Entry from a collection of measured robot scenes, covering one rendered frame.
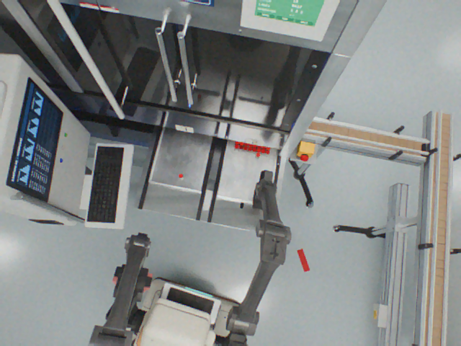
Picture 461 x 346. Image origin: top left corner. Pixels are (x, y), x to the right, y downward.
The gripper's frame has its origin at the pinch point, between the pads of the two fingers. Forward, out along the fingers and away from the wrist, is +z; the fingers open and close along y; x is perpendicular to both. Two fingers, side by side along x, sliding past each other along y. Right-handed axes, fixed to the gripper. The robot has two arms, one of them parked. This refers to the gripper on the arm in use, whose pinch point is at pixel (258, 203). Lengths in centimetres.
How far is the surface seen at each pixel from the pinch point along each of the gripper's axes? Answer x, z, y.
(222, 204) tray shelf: 17.3, 3.3, -2.8
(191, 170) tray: 35.8, 1.8, 11.1
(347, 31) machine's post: -8, -101, 18
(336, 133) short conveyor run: -33, -5, 43
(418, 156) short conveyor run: -76, -5, 38
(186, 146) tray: 40.6, 0.7, 22.9
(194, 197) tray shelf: 31.2, 3.2, -1.8
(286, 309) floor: -37, 95, -43
